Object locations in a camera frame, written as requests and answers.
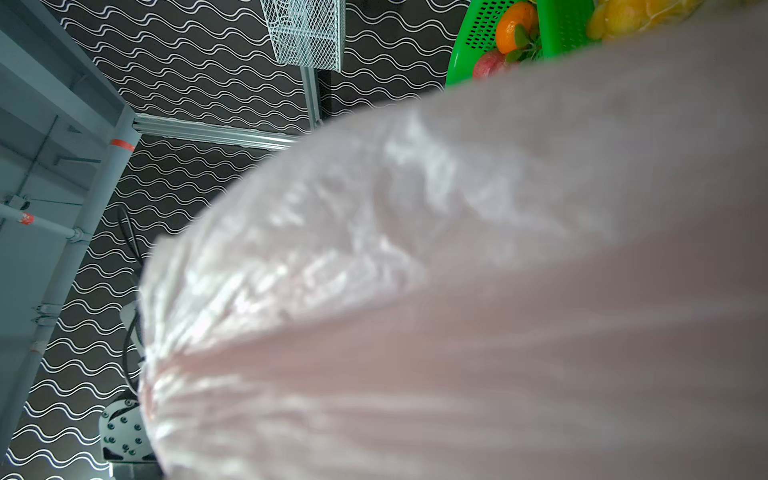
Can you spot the pink peach plastic bag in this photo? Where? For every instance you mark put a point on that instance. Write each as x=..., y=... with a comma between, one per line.
x=556, y=273

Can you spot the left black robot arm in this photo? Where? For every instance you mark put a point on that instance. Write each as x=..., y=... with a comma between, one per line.
x=122, y=435

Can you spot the white wire wall basket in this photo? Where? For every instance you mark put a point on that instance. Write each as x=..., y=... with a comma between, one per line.
x=307, y=33

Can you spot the small orange tangerine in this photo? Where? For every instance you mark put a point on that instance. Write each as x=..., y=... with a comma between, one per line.
x=515, y=27

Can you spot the yellow lemon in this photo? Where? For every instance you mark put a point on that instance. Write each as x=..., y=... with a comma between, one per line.
x=618, y=18

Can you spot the green plastic basket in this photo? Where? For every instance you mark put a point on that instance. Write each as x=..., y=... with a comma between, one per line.
x=562, y=30

